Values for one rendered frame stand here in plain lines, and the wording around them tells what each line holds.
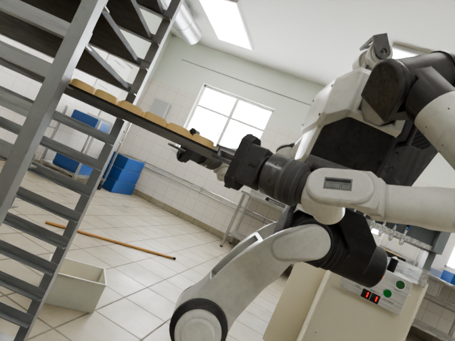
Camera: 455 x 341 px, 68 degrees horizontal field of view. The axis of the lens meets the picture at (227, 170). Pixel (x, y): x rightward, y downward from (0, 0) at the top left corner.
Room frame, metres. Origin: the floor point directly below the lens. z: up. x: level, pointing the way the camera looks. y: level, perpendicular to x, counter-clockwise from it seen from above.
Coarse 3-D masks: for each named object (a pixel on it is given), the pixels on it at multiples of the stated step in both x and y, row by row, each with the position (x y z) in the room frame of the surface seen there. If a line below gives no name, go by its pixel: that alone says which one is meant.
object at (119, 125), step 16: (176, 0) 1.10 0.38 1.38; (160, 32) 1.10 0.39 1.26; (160, 48) 1.12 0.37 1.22; (144, 80) 1.10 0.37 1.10; (128, 96) 1.10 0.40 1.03; (112, 128) 1.10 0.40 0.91; (96, 176) 1.10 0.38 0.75; (80, 208) 1.10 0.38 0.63; (80, 224) 1.12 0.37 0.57; (64, 256) 1.12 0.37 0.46; (48, 288) 1.10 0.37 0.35; (32, 304) 1.10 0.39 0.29; (16, 336) 1.10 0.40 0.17
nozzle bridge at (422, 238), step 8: (352, 208) 2.17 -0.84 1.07; (368, 216) 2.13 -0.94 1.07; (368, 224) 2.08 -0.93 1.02; (376, 224) 2.07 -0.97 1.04; (392, 224) 2.08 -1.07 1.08; (400, 224) 2.07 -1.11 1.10; (384, 232) 2.19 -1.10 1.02; (392, 232) 2.03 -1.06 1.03; (400, 232) 2.06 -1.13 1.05; (408, 232) 2.05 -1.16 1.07; (416, 232) 2.04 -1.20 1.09; (424, 232) 2.02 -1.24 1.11; (432, 232) 2.01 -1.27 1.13; (440, 232) 1.93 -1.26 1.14; (448, 232) 1.91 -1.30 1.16; (408, 240) 2.00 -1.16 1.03; (416, 240) 1.99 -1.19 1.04; (424, 240) 2.02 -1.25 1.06; (432, 240) 2.01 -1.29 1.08; (440, 240) 1.92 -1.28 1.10; (424, 248) 2.02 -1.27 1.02; (432, 248) 1.95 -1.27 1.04; (440, 248) 1.91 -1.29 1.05; (424, 256) 2.08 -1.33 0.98; (432, 256) 2.01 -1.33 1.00; (424, 264) 2.02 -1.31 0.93
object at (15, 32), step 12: (0, 12) 0.74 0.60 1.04; (0, 24) 0.91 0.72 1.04; (12, 24) 0.82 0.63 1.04; (24, 24) 0.75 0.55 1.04; (12, 36) 1.02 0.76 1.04; (24, 36) 0.92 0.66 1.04; (36, 36) 0.84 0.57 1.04; (48, 36) 0.76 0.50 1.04; (36, 48) 1.05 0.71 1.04; (48, 48) 0.94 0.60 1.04; (84, 60) 0.88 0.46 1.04; (96, 60) 0.80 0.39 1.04; (96, 72) 1.00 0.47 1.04; (108, 72) 0.90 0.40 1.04; (120, 84) 1.01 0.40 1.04
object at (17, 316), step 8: (0, 304) 1.09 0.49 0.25; (8, 304) 1.10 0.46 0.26; (0, 312) 1.09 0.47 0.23; (8, 312) 1.09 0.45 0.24; (16, 312) 1.09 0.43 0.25; (24, 312) 1.10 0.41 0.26; (8, 320) 1.07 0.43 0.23; (16, 320) 1.09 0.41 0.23; (24, 320) 1.09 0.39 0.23; (32, 320) 1.10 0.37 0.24
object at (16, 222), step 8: (8, 216) 1.09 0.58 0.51; (16, 216) 1.09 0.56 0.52; (8, 224) 1.07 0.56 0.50; (16, 224) 1.09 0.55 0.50; (24, 224) 1.09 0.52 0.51; (32, 224) 1.09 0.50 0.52; (24, 232) 1.07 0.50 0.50; (32, 232) 1.09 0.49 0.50; (40, 232) 1.09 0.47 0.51; (48, 232) 1.09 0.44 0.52; (48, 240) 1.08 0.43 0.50; (56, 240) 1.09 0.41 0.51; (64, 240) 1.09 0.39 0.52
